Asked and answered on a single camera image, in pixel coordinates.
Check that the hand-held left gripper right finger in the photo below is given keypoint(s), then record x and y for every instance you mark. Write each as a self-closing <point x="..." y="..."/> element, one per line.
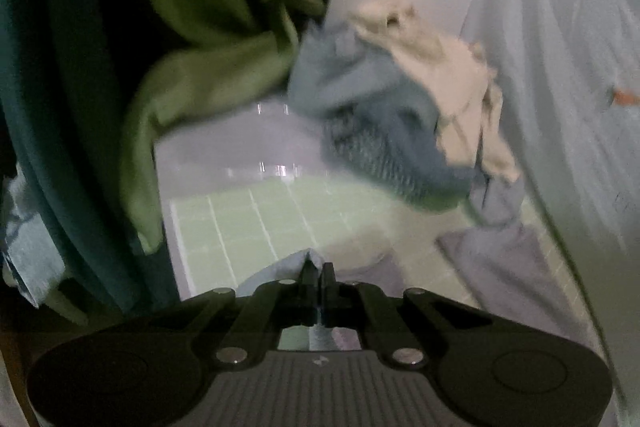
<point x="331" y="297"/>

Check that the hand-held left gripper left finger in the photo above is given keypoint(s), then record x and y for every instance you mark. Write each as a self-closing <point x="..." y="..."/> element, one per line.
<point x="309" y="297"/>

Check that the light grey-blue garment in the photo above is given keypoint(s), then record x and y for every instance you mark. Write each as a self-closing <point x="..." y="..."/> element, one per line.
<point x="505" y="267"/>

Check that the blue plaid shirt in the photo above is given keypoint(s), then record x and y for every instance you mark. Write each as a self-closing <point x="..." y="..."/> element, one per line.
<point x="362" y="152"/>

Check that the dark blue garment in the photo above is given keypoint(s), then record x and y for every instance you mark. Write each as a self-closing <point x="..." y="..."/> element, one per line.
<point x="430" y="167"/>

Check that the clear plastic storage bag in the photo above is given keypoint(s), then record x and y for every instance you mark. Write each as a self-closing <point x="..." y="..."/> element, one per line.
<point x="235" y="142"/>

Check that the light blue garment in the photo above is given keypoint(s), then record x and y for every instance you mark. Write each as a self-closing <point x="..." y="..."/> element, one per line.
<point x="340" y="72"/>

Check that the beige garment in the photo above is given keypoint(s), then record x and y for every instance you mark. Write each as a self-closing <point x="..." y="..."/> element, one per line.
<point x="450" y="72"/>

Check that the green curtain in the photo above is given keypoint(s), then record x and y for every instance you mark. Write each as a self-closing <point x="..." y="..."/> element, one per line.
<point x="200" y="32"/>

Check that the light blue crumpled cloth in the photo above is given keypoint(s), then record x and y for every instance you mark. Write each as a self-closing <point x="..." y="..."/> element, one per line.
<point x="27" y="237"/>

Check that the teal curtain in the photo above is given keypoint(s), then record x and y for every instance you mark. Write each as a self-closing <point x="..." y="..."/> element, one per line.
<point x="60" y="107"/>

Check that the carrot print quilt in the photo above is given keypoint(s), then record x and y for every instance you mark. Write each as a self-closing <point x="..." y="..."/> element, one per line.
<point x="565" y="82"/>

